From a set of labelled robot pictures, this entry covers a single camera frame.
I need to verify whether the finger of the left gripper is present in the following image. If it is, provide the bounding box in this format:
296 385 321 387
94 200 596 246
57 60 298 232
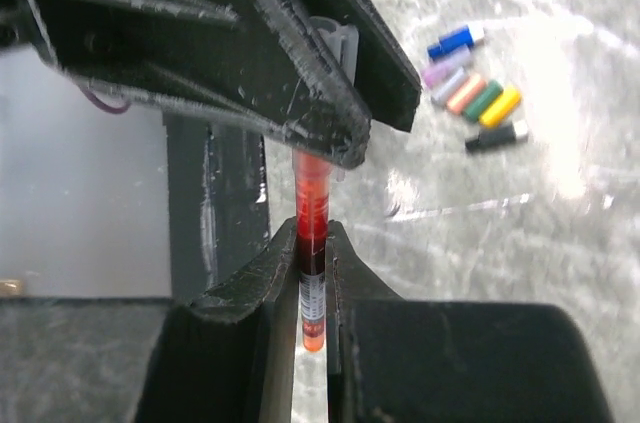
3 0 371 168
302 0 422 132

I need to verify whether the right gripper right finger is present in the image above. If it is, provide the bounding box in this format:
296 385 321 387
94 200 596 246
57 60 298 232
326 221 613 422

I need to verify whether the orange pen cap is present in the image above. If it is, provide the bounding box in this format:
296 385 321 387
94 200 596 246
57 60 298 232
446 73 487 115

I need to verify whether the red translucent pen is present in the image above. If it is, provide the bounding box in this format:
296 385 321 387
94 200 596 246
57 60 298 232
293 151 331 352

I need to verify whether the grey pen cap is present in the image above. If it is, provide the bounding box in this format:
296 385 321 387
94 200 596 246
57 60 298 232
431 68 469 107

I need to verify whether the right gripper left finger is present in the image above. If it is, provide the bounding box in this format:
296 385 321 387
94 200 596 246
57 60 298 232
133 218 299 422

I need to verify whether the purple pen cap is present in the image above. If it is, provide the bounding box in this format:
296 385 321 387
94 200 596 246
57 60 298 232
422 46 472 89

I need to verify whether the clear pen cap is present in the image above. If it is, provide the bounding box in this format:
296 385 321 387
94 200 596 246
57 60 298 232
311 16 359 83

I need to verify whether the black base frame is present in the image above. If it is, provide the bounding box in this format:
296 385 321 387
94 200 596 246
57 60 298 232
163 114 271 302

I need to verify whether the yellow pen cap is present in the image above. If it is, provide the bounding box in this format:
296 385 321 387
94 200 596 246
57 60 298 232
479 86 522 128

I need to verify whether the black pen cap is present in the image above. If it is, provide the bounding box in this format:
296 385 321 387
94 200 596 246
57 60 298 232
465 120 529 154

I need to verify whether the dark blue pen cap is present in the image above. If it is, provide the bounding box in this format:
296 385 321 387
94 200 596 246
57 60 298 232
427 24 486 61

